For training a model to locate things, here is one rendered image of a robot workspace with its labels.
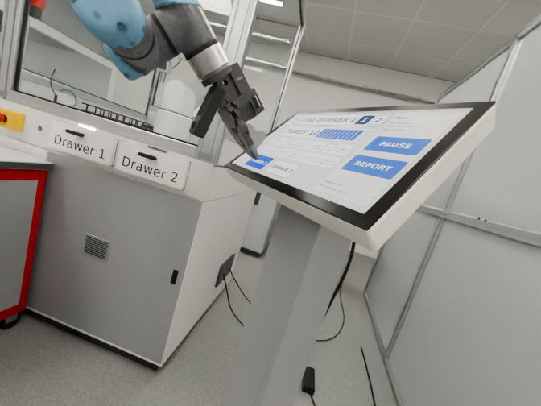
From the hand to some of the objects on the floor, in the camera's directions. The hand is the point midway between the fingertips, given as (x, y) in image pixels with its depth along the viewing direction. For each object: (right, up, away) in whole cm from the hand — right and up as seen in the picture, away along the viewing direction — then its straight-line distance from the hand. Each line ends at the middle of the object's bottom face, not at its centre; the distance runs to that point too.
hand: (252, 156), depth 63 cm
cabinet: (-83, -67, +96) cm, 143 cm away
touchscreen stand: (-14, -101, +10) cm, 102 cm away
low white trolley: (-139, -61, +25) cm, 154 cm away
